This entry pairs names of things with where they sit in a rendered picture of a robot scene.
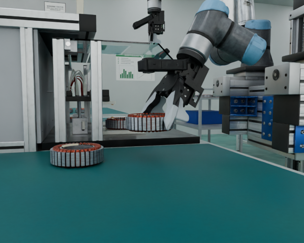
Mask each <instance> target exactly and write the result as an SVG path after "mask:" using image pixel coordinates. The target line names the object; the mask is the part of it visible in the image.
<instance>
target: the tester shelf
mask: <svg viewBox="0 0 304 243"><path fill-rule="evenodd" d="M0 27H9V28H20V27H24V28H33V30H34V29H37V30H38V32H39V33H40V35H41V37H42V39H43V41H44V43H45V45H46V47H47V48H48V50H49V52H50V54H51V56H52V57H53V47H52V37H57V38H65V39H70V38H72V39H94V37H95V34H96V32H97V21H96V15H93V14H81V13H61V12H49V11H36V10H24V9H11V8H0ZM88 56H89V54H82V53H77V55H71V62H77V63H86V61H87V59H88Z"/></svg>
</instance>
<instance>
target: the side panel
mask: <svg viewBox="0 0 304 243"><path fill-rule="evenodd" d="M35 151H38V143H37V120H36V92H35V63H34V34H33V28H24V27H20V28H9V27H0V153H14V152H35Z"/></svg>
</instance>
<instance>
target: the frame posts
mask: <svg viewBox="0 0 304 243"><path fill-rule="evenodd" d="M101 41H102V40H93V39H91V40H90V70H91V79H90V71H89V72H88V74H86V73H85V67H86V65H84V66H83V75H84V77H85V80H86V86H87V92H88V91H90V90H91V107H90V101H84V114H85V117H87V121H88V123H91V125H92V141H96V140H99V141H103V113H102V45H101ZM52 47H53V81H54V115H55V142H66V141H67V125H66V123H70V112H69V101H66V91H68V90H69V88H68V87H67V86H69V65H65V49H64V38H57V37H52Z"/></svg>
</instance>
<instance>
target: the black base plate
mask: <svg viewBox="0 0 304 243"><path fill-rule="evenodd" d="M66 125H67V141H66V142H55V126H54V127H53V128H52V130H51V131H50V133H49V134H48V135H47V137H46V138H45V139H44V140H43V142H42V144H41V145H42V150H50V149H51V148H53V147H54V146H56V145H60V144H66V143H80V142H82V143H84V142H85V143H97V144H100V145H101V146H103V147H104V148H113V147H134V146H156V145H176V144H198V143H200V137H199V136H196V135H193V134H190V133H186V132H183V131H180V130H176V129H171V130H170V131H164V132H146V133H145V134H118V135H103V141H99V140H96V141H92V125H91V123H88V134H76V135H73V134H72V123H66Z"/></svg>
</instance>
